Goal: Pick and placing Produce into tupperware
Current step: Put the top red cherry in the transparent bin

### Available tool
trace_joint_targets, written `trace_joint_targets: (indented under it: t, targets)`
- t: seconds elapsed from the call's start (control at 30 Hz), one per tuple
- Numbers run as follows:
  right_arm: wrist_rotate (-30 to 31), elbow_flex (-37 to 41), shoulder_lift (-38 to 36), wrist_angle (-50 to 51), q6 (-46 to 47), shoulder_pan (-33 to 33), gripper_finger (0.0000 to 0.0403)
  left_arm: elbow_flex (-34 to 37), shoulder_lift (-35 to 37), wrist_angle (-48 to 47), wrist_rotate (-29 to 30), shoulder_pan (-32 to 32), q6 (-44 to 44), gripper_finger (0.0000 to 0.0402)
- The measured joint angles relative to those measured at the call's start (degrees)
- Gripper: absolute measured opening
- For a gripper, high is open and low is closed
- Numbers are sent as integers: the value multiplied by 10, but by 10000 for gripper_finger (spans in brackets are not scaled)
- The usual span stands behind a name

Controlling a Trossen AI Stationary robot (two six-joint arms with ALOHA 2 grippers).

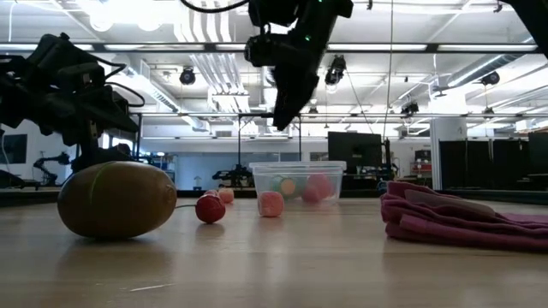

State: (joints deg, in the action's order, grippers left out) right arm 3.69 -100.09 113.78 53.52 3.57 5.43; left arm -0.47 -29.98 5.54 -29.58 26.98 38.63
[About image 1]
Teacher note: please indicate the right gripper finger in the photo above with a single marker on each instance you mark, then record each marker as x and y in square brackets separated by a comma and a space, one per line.
[293, 98]

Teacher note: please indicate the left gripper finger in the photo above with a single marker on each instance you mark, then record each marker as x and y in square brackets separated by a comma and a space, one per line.
[109, 113]

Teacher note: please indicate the brown toy kiwi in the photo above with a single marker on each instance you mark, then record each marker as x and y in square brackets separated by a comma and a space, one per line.
[117, 199]

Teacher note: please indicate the green toy mango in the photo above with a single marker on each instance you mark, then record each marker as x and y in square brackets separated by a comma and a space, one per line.
[278, 187]

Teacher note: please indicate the red toy tomato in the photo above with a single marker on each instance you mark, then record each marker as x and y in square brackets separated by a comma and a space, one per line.
[320, 185]

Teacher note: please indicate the pink toy fruit piece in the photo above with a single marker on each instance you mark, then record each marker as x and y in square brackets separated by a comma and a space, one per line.
[270, 204]

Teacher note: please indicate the pink toy cube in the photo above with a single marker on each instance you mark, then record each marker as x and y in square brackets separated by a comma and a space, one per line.
[227, 196]

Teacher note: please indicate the red toy cherry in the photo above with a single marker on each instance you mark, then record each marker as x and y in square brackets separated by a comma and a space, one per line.
[210, 209]

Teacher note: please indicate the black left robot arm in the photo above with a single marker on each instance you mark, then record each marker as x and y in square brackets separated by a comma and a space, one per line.
[17, 94]

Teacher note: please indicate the background black robot arm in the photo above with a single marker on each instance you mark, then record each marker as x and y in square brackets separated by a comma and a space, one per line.
[51, 160]

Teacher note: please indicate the clear plastic tupperware container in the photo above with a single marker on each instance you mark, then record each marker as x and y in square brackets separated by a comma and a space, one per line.
[299, 169]

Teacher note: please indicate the black monitor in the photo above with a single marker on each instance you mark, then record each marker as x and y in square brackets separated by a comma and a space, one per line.
[354, 152]

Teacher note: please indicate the background black robot rig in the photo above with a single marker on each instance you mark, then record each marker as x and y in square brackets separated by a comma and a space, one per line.
[233, 175]

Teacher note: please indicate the white pillar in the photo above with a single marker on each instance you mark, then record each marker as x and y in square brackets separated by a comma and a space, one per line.
[447, 128]

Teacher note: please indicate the purple folded cloth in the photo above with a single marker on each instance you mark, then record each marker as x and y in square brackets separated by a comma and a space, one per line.
[449, 222]

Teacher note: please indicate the black partition panels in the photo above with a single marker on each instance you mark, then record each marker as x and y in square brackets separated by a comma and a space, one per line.
[492, 162]

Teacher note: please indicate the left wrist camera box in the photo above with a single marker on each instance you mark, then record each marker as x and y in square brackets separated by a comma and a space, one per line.
[64, 51]

